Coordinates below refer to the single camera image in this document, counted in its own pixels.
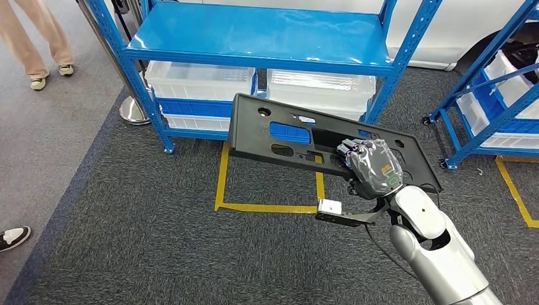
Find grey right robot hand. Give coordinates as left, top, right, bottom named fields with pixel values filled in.
left=336, top=138, right=405, bottom=201

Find black plastic plate part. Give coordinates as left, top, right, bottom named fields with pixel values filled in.
left=227, top=93, right=443, bottom=194

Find blue metal shelf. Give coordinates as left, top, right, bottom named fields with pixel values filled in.
left=84, top=0, right=443, bottom=154

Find blue rack on casters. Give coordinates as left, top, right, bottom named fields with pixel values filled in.
left=422, top=0, right=539, bottom=170

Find yellow floor tape square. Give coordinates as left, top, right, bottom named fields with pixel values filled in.
left=495, top=156, right=539, bottom=229
left=214, top=142, right=326, bottom=214

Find white car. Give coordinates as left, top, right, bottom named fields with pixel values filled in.
left=185, top=0, right=539, bottom=72

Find black parts in bin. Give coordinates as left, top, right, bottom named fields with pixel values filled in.
left=501, top=39, right=539, bottom=81

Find person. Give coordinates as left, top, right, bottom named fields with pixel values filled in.
left=0, top=0, right=76, bottom=92
left=0, top=226, right=32, bottom=254

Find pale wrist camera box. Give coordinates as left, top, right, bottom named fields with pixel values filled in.
left=317, top=199, right=343, bottom=215

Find black camera bracket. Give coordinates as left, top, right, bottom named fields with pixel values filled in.
left=315, top=198, right=390, bottom=228

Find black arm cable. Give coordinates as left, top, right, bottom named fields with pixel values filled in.
left=364, top=225, right=418, bottom=281

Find metal stanchion post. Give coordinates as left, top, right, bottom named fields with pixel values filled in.
left=76, top=0, right=151, bottom=126

